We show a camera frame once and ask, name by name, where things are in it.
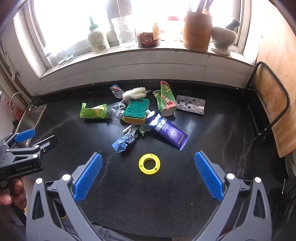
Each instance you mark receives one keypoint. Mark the green cartoon snack wrapper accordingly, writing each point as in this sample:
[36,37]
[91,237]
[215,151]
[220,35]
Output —
[165,99]

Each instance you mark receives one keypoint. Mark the small green snack packet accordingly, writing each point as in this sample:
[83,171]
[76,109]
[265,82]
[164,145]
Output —
[92,112]

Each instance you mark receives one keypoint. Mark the purple tube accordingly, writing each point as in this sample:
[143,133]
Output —
[172,134]

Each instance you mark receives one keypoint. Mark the red-lidded jar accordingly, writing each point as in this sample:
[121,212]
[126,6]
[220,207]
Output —
[173,30]

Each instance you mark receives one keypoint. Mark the wooden chair black frame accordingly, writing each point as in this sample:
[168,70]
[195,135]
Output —
[270,97]

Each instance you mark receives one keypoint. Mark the wooden utensil holder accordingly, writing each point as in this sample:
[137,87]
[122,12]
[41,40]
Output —
[196,32]

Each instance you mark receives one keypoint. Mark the jar of red chili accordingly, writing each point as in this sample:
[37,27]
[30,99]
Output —
[148,38]

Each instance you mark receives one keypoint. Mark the clear wrapper orange print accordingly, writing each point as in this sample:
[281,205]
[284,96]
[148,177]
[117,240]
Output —
[116,90]

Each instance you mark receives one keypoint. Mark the white stone pestle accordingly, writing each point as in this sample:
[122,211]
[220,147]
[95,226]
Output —
[233,24]

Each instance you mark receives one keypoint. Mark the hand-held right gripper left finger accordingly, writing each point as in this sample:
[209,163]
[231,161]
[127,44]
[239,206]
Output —
[89,177]

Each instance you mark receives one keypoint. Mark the steel faucet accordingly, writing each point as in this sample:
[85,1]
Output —
[14,96]

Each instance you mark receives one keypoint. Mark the white stone mortar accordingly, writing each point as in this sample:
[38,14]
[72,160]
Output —
[223,38]

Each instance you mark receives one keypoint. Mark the crumpled blue wrapper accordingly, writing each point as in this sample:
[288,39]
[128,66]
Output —
[121,143]

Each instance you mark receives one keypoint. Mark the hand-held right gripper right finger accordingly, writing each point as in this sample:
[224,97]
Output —
[209,177]

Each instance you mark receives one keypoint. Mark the clear glass jar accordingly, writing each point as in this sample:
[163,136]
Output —
[124,32]

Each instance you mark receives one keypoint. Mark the white window frame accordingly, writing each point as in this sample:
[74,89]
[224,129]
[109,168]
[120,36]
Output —
[34,51]

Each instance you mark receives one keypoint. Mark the bundle of kitchen utensils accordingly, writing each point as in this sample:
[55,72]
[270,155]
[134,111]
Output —
[204,7]

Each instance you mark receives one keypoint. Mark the green scouring sponge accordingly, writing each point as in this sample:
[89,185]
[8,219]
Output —
[135,110]

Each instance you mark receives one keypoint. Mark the white squeeze bottle green cap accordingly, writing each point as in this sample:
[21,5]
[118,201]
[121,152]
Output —
[97,39]

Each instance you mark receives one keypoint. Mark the red white packet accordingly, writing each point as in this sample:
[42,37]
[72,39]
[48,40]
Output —
[15,109]

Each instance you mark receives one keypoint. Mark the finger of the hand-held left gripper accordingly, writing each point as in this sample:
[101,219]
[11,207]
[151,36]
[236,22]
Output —
[49,141]
[25,134]

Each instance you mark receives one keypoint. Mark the person's left hand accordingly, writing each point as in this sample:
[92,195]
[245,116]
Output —
[20,193]

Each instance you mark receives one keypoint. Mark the white paper wrapper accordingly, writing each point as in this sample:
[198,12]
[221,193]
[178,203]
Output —
[129,129]

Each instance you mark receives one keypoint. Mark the small clear glass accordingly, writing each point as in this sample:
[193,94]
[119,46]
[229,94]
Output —
[60,59]
[50,60]
[70,55]

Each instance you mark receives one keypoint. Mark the silver pill blister pack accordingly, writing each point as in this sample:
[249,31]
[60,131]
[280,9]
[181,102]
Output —
[190,104]

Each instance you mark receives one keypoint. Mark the green white torn wrapper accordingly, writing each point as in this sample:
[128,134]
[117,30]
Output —
[143,131]

